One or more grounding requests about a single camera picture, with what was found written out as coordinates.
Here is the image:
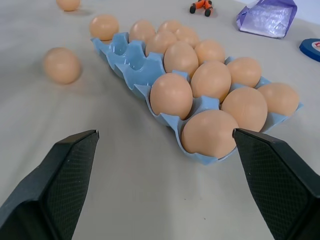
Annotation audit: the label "purple plastic bag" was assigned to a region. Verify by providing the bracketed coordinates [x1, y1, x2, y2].
[235, 0, 298, 40]

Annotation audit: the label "blue plastic egg tray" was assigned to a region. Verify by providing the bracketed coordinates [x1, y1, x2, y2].
[90, 31, 305, 167]

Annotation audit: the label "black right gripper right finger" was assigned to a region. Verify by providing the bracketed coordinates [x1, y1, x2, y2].
[232, 127, 320, 240]

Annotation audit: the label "blue tape roll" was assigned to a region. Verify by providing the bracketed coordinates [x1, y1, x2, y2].
[299, 38, 320, 63]

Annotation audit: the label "tan egg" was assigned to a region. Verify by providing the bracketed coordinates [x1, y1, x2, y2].
[149, 72, 194, 121]
[89, 14, 120, 41]
[193, 39, 226, 66]
[174, 26, 200, 48]
[221, 87, 269, 133]
[128, 19, 157, 43]
[190, 60, 232, 103]
[181, 109, 240, 159]
[55, 0, 81, 12]
[145, 31, 178, 55]
[157, 19, 183, 34]
[256, 82, 300, 117]
[163, 40, 200, 80]
[42, 47, 81, 85]
[226, 56, 263, 89]

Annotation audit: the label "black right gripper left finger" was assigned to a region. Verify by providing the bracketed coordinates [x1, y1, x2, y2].
[0, 129, 100, 240]

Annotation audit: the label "orange and black pliers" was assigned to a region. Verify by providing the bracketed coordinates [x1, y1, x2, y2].
[189, 0, 214, 18]

